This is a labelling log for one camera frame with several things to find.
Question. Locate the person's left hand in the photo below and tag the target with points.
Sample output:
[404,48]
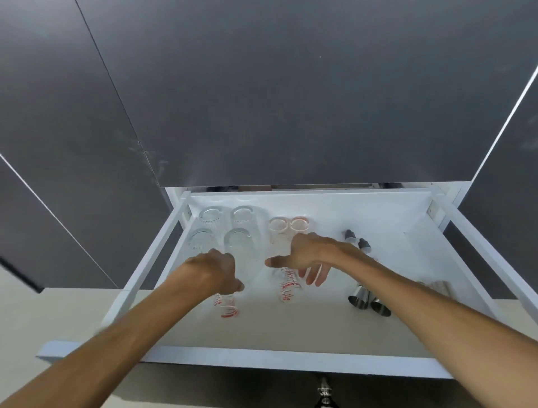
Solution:
[212,271]

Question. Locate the person's right hand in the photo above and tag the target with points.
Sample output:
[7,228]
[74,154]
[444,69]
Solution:
[313,252]

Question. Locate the person's left thumb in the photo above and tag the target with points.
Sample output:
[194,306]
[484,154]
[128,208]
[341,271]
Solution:
[238,286]

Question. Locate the person's right thumb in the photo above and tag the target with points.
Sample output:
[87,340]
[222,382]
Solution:
[278,262]

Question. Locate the red print measuring glass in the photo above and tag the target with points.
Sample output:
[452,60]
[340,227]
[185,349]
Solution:
[228,307]
[288,289]

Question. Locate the person's right forearm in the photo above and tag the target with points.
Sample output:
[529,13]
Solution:
[437,323]

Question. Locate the person's left forearm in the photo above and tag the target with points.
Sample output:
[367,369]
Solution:
[105,344]

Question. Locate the small pink tinted glass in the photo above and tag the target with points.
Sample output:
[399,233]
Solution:
[300,224]
[278,227]

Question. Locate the clear drinking glass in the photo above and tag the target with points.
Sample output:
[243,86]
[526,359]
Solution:
[201,240]
[209,215]
[242,215]
[240,248]

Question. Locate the white pull-out drawer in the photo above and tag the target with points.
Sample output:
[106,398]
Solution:
[294,332]

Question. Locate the steel double jigger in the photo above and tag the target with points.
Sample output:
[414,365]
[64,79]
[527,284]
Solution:
[358,296]
[380,308]

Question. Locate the metal knob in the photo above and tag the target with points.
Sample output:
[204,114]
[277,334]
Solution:
[324,391]

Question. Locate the shiny metal bar tool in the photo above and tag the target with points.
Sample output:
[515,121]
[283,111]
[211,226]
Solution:
[439,287]

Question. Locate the dark grey cabinet front panel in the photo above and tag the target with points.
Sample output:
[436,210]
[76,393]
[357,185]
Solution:
[294,92]

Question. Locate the dark grey cabinet door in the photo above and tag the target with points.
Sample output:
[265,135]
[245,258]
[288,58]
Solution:
[71,126]
[38,235]
[504,201]

